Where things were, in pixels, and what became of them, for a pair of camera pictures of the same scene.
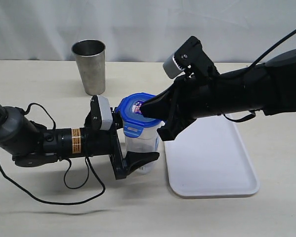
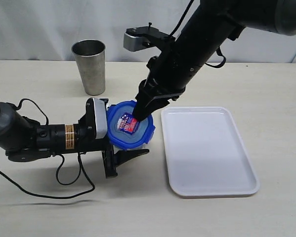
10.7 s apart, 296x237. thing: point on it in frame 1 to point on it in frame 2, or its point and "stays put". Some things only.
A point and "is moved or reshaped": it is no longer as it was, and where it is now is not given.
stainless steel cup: (90, 54) stays put
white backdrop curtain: (144, 30) stays put
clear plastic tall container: (148, 141) is moved or reshaped
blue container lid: (128, 109) is moved or reshaped
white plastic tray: (209, 160) stays put
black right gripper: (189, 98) to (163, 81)
